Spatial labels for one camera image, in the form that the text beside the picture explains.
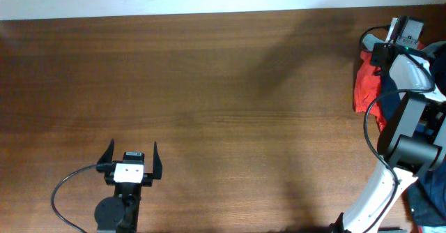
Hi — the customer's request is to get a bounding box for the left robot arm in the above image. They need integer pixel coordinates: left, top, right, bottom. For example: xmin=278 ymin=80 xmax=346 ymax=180
xmin=94 ymin=140 xmax=163 ymax=232

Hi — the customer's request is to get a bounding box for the grey garment in pile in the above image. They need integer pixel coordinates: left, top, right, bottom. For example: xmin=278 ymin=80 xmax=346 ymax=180
xmin=362 ymin=33 xmax=445 ymax=58

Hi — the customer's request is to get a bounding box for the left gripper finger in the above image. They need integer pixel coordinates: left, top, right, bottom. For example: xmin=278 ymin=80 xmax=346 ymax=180
xmin=146 ymin=142 xmax=162 ymax=180
xmin=96 ymin=139 xmax=114 ymax=172

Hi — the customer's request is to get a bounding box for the left black camera cable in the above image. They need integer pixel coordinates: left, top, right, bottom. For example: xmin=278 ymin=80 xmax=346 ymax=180
xmin=50 ymin=163 xmax=112 ymax=233

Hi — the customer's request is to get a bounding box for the red garment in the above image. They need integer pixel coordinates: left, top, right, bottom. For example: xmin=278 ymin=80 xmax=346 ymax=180
xmin=353 ymin=52 xmax=401 ymax=132

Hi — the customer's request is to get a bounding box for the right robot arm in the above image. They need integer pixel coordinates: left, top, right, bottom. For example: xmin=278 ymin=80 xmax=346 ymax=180
xmin=329 ymin=15 xmax=445 ymax=232

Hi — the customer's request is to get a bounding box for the navy garment in pile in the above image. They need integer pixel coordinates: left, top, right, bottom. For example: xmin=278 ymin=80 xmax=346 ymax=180
xmin=380 ymin=45 xmax=445 ymax=227

